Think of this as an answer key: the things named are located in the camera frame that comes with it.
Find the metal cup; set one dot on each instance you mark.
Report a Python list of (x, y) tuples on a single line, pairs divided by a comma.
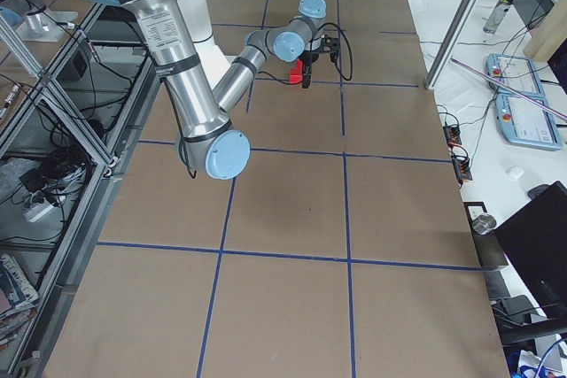
[(484, 223)]

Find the aluminium frame post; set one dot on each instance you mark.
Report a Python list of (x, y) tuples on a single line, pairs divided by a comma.
[(449, 42)]

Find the teach pendant tablet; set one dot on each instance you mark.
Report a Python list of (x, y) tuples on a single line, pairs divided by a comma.
[(518, 73), (525, 124)]

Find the plastic bottle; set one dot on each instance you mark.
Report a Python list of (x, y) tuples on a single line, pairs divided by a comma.
[(497, 16)]

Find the grabber reacher stick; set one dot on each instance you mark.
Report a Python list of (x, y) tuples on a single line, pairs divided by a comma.
[(515, 92)]

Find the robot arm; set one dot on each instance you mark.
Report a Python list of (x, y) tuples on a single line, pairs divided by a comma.
[(177, 32)]

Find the far teach pendant tablet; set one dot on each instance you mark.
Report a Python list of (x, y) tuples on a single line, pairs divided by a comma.
[(518, 73)]

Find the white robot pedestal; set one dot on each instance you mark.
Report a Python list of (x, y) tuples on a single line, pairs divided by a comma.
[(197, 20)]

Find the black laptop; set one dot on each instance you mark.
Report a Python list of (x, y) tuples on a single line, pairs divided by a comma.
[(534, 240)]

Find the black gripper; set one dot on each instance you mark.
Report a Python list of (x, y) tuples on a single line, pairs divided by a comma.
[(306, 61)]

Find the near teach pendant tablet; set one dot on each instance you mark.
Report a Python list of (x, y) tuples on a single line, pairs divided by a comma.
[(525, 124)]

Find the stack of books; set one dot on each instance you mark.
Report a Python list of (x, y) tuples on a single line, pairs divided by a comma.
[(18, 299)]

